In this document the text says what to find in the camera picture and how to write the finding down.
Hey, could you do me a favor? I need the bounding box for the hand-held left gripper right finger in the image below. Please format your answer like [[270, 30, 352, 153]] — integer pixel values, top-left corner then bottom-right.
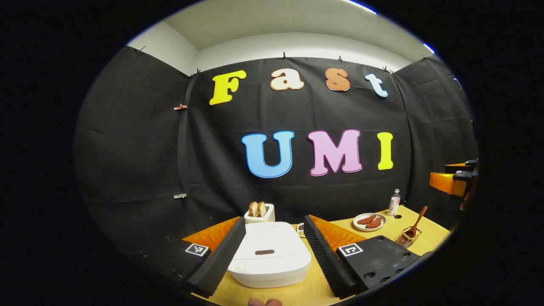
[[303, 215, 425, 299]]

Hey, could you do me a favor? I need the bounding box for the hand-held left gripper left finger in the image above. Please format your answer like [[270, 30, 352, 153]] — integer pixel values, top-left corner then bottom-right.
[[140, 216, 246, 298]]

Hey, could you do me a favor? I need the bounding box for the brown wooden spoon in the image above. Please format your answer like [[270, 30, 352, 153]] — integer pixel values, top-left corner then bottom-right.
[[402, 206, 428, 241]]

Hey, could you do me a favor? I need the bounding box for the white rice cooker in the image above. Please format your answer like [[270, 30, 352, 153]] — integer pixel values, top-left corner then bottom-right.
[[227, 221, 312, 289]]

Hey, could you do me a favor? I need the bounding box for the wire chopstick holder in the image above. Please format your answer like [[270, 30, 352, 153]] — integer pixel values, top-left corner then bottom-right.
[[396, 227, 422, 249]]

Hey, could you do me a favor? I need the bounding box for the small white bottle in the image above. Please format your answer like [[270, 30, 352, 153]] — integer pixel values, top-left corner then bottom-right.
[[388, 189, 401, 216]]

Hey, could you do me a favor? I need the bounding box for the white toaster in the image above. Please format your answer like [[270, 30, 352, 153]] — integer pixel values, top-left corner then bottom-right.
[[244, 203, 275, 224]]

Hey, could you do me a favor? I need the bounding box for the white round plate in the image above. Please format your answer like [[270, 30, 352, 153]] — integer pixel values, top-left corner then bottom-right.
[[353, 212, 387, 232]]

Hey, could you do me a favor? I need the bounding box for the black backdrop cloth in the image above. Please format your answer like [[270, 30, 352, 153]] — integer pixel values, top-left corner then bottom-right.
[[74, 46, 480, 264]]

